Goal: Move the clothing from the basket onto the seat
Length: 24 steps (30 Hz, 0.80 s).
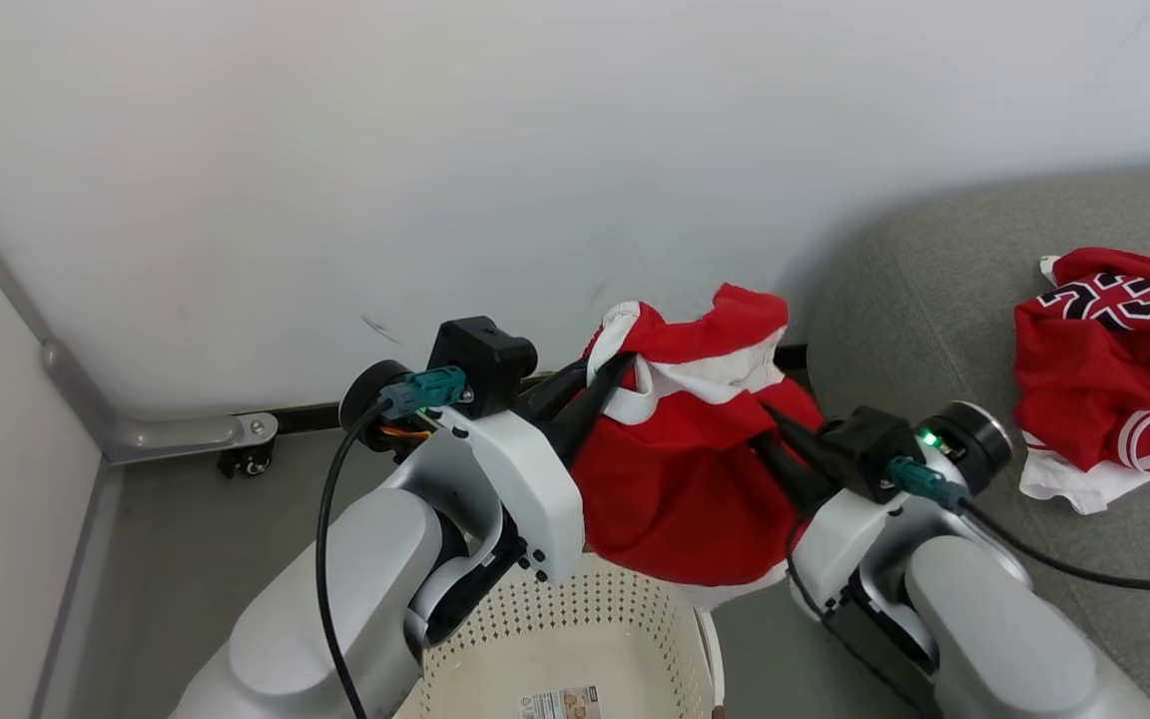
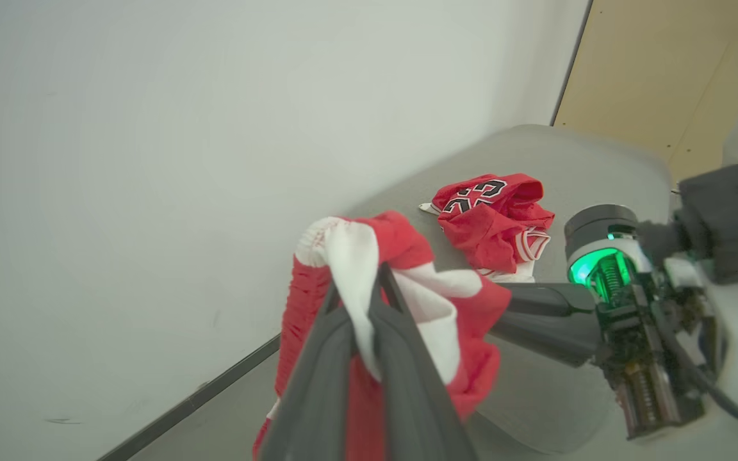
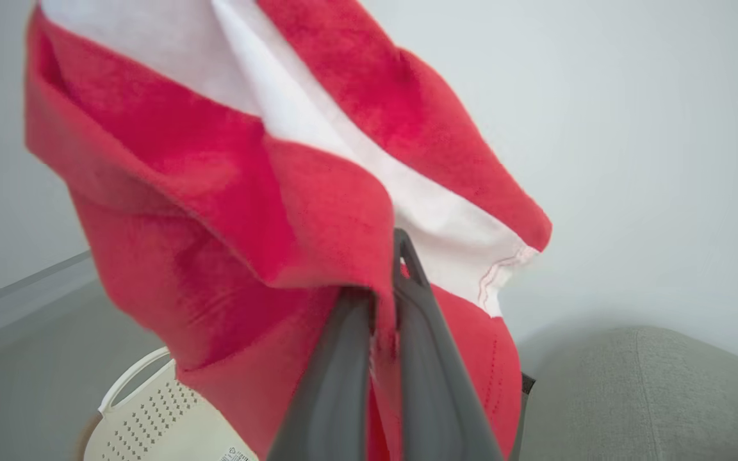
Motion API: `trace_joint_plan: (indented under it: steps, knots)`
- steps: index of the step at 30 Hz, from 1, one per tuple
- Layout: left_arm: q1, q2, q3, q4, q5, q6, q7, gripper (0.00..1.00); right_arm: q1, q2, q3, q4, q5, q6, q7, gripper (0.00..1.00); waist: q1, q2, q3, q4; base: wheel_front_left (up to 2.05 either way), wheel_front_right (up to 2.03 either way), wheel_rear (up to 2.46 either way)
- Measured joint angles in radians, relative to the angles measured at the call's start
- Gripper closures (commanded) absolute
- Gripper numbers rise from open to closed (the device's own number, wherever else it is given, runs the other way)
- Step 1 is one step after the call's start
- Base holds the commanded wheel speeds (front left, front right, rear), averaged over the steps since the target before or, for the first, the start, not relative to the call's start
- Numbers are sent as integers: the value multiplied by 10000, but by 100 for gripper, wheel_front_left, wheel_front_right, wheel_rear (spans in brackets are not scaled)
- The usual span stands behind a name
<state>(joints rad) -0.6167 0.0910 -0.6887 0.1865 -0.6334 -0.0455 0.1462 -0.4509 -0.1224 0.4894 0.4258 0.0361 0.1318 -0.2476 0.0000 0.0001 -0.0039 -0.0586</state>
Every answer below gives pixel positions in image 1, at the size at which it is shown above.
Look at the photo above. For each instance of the red garment with white trim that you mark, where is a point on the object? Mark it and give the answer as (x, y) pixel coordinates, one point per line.
(675, 499)

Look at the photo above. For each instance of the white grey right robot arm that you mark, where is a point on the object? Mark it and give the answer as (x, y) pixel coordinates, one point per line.
(994, 639)

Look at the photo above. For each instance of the red jersey with black number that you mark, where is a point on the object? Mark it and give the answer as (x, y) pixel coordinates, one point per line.
(1094, 379)

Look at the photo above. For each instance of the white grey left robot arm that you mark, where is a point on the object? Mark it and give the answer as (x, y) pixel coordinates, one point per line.
(355, 579)

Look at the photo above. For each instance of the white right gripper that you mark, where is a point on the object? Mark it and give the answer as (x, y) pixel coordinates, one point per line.
(835, 544)

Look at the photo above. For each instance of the grey fabric sofa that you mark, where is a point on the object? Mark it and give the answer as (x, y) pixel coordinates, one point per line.
(934, 300)

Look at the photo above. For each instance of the black wall baseboard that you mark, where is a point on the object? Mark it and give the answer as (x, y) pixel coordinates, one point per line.
(315, 414)

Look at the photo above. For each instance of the small black caster wheel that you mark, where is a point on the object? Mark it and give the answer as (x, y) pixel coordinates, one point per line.
(248, 461)

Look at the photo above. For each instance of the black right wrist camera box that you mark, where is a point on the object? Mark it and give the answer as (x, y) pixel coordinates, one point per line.
(869, 449)

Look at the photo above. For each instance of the printed paper label in basket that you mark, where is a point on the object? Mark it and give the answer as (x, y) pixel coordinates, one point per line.
(560, 703)

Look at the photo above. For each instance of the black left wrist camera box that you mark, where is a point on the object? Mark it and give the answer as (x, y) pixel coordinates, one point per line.
(480, 364)

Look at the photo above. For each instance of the grey metal floor rail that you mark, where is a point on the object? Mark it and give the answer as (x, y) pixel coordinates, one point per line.
(166, 434)

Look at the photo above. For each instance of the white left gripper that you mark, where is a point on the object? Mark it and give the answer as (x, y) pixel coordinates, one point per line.
(535, 499)

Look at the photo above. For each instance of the cream perforated plastic laundry basket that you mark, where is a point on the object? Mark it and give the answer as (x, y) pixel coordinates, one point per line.
(575, 639)

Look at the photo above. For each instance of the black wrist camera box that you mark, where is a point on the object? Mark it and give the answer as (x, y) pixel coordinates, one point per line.
(480, 364)
(869, 449)

